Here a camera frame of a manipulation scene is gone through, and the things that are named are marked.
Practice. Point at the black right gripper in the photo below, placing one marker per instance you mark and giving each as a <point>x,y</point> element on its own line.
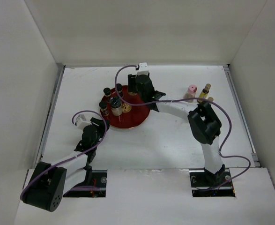
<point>132,80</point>

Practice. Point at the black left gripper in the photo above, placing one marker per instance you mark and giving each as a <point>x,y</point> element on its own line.
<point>100,125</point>

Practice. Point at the small black-cap spice bottle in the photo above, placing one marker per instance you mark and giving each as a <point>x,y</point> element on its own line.
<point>103,108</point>
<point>107,94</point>
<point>119,90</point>

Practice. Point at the pink-cap spice jar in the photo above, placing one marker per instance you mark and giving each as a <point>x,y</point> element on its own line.
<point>190,93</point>

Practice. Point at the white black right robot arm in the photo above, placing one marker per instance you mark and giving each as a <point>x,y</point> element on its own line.
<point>204,123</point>

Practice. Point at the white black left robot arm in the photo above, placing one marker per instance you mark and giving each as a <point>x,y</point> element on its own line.
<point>72,176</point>

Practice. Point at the red round tray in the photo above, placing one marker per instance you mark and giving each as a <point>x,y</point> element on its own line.
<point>131,117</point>

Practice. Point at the back yellow sauce bottle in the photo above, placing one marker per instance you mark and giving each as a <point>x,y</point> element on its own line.
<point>204,92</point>

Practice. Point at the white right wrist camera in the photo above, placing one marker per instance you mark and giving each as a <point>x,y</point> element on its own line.
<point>142,69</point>

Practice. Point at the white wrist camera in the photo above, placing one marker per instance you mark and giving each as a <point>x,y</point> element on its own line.
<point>142,69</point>
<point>81,122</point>

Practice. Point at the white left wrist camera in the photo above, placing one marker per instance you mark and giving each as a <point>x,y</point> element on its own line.
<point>81,122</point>

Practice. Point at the left metal table rail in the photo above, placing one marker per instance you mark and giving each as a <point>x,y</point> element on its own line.
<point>45,133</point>

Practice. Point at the metal table rail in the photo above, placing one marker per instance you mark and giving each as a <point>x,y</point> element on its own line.
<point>241,114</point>
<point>45,133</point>

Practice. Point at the right metal table rail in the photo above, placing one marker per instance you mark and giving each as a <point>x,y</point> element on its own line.
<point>241,114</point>

